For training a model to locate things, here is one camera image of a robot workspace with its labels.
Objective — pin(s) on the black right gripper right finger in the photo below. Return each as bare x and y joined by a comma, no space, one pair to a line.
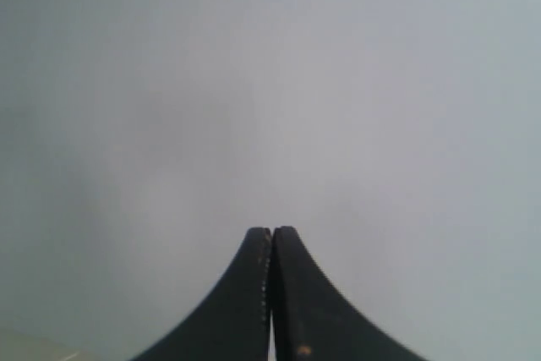
312,320

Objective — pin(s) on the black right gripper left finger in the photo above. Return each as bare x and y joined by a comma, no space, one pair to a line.
233,320

